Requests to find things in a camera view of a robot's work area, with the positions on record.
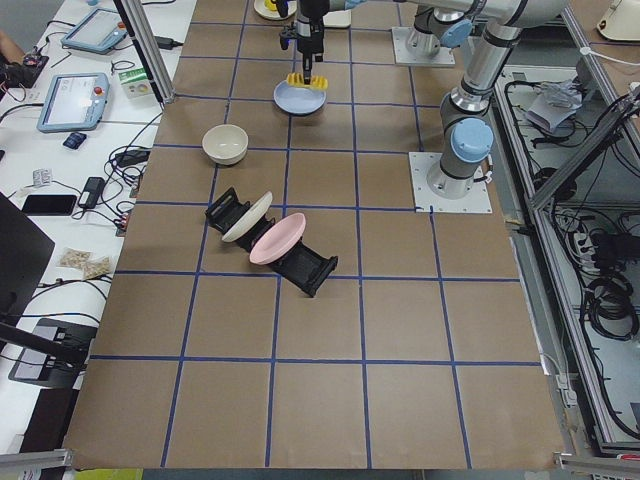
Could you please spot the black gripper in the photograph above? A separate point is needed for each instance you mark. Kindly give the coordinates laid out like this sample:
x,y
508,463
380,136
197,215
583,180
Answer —
x,y
310,35

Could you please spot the yellow sliced bread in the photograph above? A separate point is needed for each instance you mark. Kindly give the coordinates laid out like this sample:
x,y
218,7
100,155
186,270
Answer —
x,y
313,82

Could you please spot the blue plate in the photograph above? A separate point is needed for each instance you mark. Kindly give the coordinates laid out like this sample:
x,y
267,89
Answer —
x,y
298,101

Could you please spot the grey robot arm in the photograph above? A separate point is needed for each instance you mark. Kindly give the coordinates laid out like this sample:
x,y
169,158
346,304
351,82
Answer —
x,y
468,139
451,27

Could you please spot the cream plate with lemon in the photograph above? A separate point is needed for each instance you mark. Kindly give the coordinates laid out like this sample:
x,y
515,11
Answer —
x,y
262,11

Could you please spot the cream plate in rack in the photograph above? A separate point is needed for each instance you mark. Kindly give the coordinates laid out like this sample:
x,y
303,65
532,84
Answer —
x,y
249,219

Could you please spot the pink plate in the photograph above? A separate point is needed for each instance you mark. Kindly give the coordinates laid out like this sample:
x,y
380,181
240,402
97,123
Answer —
x,y
278,240

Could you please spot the cream rectangular tray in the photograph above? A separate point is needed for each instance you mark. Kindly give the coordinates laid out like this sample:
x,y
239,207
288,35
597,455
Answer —
x,y
338,19

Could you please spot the cream bowl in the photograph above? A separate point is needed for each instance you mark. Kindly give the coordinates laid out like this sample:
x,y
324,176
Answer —
x,y
225,144

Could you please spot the green white box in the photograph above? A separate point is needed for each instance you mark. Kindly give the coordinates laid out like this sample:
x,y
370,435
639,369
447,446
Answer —
x,y
135,83

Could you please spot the far teach pendant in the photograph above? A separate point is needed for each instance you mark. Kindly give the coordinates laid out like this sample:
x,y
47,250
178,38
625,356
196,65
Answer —
x,y
99,32

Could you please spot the teach pendant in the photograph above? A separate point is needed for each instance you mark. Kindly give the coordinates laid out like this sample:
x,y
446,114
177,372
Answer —
x,y
99,32
74,102

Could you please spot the black dish rack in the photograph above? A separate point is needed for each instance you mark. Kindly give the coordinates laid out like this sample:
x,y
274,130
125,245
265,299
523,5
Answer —
x,y
301,266

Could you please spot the near teach pendant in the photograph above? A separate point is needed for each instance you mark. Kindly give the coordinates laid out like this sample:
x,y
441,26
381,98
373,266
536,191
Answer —
x,y
74,102

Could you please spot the black power adapter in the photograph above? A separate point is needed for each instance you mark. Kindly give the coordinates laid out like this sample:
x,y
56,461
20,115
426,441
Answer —
x,y
91,193

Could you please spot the black smartphone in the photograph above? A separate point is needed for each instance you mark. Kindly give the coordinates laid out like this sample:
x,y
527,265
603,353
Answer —
x,y
49,204

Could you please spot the black monitor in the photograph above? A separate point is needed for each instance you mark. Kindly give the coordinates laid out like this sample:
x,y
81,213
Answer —
x,y
25,254

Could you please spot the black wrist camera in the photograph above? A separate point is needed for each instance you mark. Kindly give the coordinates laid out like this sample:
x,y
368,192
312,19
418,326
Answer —
x,y
286,35

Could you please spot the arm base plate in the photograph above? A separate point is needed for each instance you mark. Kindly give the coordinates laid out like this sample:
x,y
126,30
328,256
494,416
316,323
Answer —
x,y
414,48
435,192

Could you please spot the aluminium frame post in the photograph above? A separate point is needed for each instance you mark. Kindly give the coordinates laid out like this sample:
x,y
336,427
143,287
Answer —
x,y
139,29

